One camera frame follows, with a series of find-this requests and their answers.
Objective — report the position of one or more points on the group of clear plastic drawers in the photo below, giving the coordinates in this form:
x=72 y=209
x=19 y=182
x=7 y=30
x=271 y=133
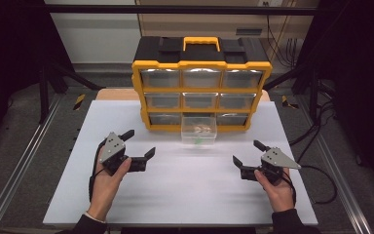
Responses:
x=162 y=78

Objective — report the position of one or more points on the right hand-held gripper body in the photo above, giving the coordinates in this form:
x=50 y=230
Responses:
x=279 y=158

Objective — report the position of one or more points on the person's left hand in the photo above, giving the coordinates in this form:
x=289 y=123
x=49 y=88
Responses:
x=105 y=191

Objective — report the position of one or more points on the green wall plug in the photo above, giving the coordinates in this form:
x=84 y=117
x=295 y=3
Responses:
x=198 y=141

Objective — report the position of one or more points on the white table cover sheet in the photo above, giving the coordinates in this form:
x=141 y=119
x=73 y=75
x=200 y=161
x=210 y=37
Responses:
x=191 y=195

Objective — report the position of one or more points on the aluminium floor rail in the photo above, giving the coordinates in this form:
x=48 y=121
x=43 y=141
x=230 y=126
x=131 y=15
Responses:
x=22 y=156
x=348 y=198

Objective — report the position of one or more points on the small brown hardware pieces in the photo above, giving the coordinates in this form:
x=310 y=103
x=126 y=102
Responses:
x=202 y=129

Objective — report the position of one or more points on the person's right hand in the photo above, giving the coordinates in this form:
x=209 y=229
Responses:
x=279 y=196

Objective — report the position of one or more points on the yellow black hazard tape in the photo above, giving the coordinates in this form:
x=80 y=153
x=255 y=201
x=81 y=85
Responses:
x=287 y=102
x=79 y=101

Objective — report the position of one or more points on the grey wall outlet plate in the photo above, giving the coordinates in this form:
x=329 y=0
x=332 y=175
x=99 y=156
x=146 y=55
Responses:
x=248 y=31

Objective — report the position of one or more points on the clear drawer with brown contents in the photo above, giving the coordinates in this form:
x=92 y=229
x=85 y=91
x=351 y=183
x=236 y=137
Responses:
x=190 y=136

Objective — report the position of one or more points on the yellow black drawer organizer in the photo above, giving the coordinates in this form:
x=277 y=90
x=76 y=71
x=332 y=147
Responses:
x=201 y=52

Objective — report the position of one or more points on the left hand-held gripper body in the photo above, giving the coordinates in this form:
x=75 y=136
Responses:
x=112 y=148

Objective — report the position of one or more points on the wooden table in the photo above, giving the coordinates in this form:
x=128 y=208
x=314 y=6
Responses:
x=117 y=94

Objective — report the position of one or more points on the black metal stand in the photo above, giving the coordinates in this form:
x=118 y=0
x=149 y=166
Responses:
x=44 y=94
x=313 y=94

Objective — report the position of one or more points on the dark curtain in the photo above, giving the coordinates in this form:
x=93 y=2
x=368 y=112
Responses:
x=9 y=65
x=363 y=81

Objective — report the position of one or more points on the black horizontal frame bar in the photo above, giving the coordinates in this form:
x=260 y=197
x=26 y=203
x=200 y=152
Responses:
x=175 y=9

